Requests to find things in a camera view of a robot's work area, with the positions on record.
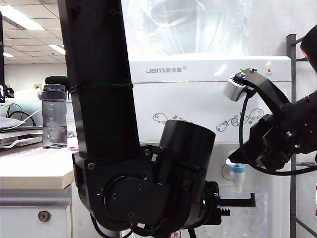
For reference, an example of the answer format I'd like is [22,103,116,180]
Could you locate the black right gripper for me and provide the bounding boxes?
[227,113,302,173]

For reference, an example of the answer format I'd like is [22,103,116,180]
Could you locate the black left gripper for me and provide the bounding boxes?
[205,180,257,226]

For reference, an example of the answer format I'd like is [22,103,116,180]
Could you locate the blue collared white tap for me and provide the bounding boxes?
[221,158,246,193]

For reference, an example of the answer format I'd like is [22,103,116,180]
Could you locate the white water dispenser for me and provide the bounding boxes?
[128,56,292,238]

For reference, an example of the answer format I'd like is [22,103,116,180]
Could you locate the clear bagged water jug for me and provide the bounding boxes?
[122,0,251,58]

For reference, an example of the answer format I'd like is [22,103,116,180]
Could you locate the dark grey water bottle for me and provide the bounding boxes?
[40,83,68,150]

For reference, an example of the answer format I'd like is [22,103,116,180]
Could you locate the white desk cabinet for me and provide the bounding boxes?
[0,137,75,238]

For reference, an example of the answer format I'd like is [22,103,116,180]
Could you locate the frosted glass desk divider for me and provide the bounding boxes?
[0,98,44,127]

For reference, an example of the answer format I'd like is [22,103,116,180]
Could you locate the dark grey metal rack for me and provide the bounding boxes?
[286,33,317,238]

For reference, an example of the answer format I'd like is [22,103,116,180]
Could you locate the round metal drawer lock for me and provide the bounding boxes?
[37,210,52,223]

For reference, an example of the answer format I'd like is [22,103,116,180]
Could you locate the black office chair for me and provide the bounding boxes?
[45,75,69,86]

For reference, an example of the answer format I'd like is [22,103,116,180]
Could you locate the twin ceiling light panel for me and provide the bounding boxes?
[48,44,66,56]

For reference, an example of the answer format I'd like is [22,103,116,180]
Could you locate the white plastic bag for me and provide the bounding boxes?
[14,88,42,99]

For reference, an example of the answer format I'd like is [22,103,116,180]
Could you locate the grey laptop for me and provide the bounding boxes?
[0,116,43,132]

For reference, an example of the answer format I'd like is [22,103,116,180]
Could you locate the long ceiling light panel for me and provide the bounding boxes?
[0,4,46,31]

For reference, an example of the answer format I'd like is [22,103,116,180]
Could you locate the black computer monitor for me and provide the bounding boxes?
[0,11,5,104]

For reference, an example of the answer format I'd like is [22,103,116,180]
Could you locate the black right camera cable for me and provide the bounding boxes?
[238,90,317,176]

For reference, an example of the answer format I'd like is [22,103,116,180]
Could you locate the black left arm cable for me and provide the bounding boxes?
[89,214,198,238]

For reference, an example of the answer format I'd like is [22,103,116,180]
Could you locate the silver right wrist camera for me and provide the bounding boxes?
[223,74,249,102]

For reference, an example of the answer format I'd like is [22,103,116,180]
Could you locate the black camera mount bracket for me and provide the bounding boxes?
[231,66,292,119]

